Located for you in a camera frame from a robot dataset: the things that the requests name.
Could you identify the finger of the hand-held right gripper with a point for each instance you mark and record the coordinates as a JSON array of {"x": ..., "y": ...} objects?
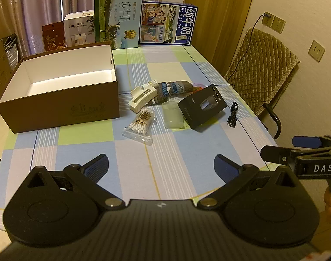
[
  {"x": 306, "y": 141},
  {"x": 275, "y": 153}
]

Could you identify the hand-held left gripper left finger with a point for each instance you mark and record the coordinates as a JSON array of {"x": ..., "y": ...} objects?
[{"x": 96, "y": 168}]

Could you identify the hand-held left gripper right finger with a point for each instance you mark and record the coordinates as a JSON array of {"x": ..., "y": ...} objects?
[{"x": 226, "y": 168}]

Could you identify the bag of cotton swabs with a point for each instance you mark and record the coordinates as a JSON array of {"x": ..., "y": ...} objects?
[{"x": 139, "y": 125}]

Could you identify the black shaver box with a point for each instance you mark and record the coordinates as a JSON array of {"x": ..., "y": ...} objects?
[{"x": 200, "y": 106}]

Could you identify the brown cardboard box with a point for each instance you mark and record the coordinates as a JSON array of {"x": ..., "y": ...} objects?
[{"x": 59, "y": 108}]

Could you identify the translucent plastic cup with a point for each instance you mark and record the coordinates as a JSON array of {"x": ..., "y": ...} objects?
[{"x": 173, "y": 117}]

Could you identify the cream plastic holder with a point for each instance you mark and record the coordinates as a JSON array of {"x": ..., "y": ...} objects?
[{"x": 139, "y": 98}]

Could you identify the red snack packet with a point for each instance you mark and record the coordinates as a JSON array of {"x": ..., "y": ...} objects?
[{"x": 199, "y": 87}]

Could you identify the white pill bottle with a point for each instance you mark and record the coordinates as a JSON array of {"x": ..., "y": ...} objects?
[{"x": 153, "y": 83}]

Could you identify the checked tablecloth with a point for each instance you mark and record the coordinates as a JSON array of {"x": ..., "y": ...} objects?
[{"x": 181, "y": 146}]

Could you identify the chair with quilted cover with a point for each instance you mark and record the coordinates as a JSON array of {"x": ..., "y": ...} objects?
[{"x": 260, "y": 65}]

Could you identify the red gift box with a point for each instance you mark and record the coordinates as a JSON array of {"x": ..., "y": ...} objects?
[{"x": 53, "y": 36}]

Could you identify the white appliance box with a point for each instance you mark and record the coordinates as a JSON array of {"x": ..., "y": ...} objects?
[{"x": 78, "y": 30}]

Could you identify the stack of white bowls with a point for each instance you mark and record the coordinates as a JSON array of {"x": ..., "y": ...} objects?
[{"x": 12, "y": 54}]

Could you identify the green milk carton box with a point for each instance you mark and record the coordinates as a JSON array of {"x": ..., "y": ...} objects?
[{"x": 119, "y": 19}]

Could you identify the blue milk carton box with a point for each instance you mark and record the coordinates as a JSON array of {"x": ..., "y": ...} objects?
[{"x": 168, "y": 21}]

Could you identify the purple curtain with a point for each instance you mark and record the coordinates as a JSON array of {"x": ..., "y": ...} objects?
[{"x": 32, "y": 5}]

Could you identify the beige wall socket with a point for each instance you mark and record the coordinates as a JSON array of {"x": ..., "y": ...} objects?
[
  {"x": 268, "y": 19},
  {"x": 316, "y": 50},
  {"x": 278, "y": 24}
]

